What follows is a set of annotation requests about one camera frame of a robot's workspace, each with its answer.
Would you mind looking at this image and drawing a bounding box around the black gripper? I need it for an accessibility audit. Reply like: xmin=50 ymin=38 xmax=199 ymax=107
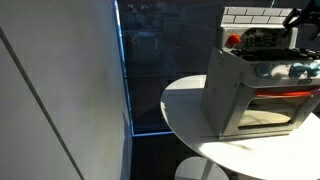
xmin=282 ymin=0 xmax=320 ymax=42

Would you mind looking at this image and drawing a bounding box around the black stove button panel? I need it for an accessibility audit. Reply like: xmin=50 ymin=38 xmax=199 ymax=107
xmin=243 ymin=29 xmax=280 ymax=49

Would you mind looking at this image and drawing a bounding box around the grey toy stove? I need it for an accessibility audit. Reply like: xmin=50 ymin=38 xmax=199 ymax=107
xmin=199 ymin=6 xmax=320 ymax=140

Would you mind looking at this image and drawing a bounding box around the blue stove knob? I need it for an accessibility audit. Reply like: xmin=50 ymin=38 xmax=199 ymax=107
xmin=254 ymin=62 xmax=273 ymax=80
xmin=288 ymin=61 xmax=320 ymax=80

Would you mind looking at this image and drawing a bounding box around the large red stove knob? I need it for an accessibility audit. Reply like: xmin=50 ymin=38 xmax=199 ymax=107
xmin=224 ymin=32 xmax=242 ymax=49

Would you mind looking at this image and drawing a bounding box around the black burner grate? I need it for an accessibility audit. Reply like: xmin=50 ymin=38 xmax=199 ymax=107
xmin=229 ymin=47 xmax=288 ymax=62
xmin=286 ymin=47 xmax=320 ymax=61

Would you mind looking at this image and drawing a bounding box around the oven door with window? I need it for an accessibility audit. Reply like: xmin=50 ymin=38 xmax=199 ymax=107
xmin=221 ymin=83 xmax=320 ymax=138

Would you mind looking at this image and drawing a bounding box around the round white table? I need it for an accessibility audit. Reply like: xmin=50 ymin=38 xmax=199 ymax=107
xmin=159 ymin=73 xmax=320 ymax=180

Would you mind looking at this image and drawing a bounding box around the red oven door handle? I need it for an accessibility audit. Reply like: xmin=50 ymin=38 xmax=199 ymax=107
xmin=254 ymin=87 xmax=320 ymax=100

